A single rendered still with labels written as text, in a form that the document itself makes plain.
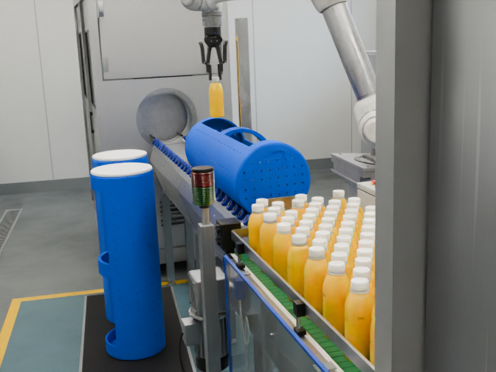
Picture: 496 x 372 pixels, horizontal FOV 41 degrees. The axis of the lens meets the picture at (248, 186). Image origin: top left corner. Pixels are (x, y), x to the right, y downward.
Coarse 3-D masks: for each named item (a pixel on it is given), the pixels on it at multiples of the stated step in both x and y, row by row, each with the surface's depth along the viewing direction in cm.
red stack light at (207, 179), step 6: (192, 174) 177; (198, 174) 176; (204, 174) 176; (210, 174) 177; (192, 180) 177; (198, 180) 176; (204, 180) 176; (210, 180) 177; (198, 186) 176; (204, 186) 176; (210, 186) 177
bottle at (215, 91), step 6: (210, 84) 298; (216, 84) 297; (210, 90) 297; (216, 90) 296; (222, 90) 298; (210, 96) 298; (216, 96) 297; (222, 96) 299; (210, 102) 299; (216, 102) 298; (222, 102) 299; (210, 108) 300; (216, 108) 298; (222, 108) 300; (210, 114) 301; (216, 114) 299; (222, 114) 300
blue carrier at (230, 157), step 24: (216, 120) 312; (192, 144) 297; (216, 144) 264; (240, 144) 243; (264, 144) 230; (216, 168) 255; (240, 168) 229; (264, 168) 232; (288, 168) 234; (240, 192) 231; (264, 192) 233; (288, 192) 236
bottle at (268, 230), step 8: (264, 224) 196; (272, 224) 195; (264, 232) 195; (272, 232) 195; (264, 240) 195; (272, 240) 195; (264, 248) 196; (264, 256) 197; (272, 256) 196; (272, 264) 197
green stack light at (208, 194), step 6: (192, 186) 179; (192, 192) 179; (198, 192) 177; (204, 192) 177; (210, 192) 177; (198, 198) 177; (204, 198) 177; (210, 198) 178; (198, 204) 178; (204, 204) 177; (210, 204) 178
